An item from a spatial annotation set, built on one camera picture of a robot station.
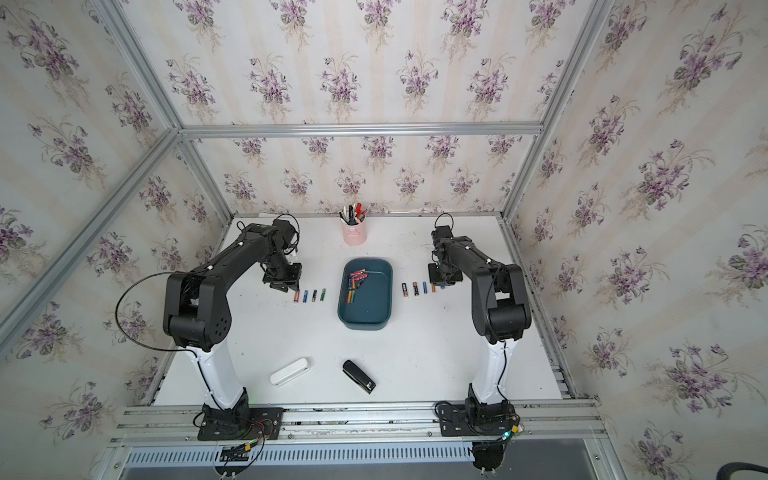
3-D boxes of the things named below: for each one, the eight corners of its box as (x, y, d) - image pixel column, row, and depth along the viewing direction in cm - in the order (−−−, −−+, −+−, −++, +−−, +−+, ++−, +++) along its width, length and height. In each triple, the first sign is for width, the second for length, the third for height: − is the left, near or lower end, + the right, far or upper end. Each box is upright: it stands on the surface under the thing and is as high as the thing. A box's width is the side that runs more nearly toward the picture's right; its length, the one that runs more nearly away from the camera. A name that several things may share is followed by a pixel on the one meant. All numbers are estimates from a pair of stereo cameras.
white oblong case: (275, 388, 80) (271, 385, 77) (272, 378, 82) (268, 374, 79) (311, 370, 84) (309, 365, 81) (308, 360, 85) (305, 356, 82)
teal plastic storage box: (338, 330, 91) (336, 322, 87) (345, 267, 106) (343, 258, 102) (393, 330, 91) (394, 323, 87) (392, 267, 106) (393, 258, 102)
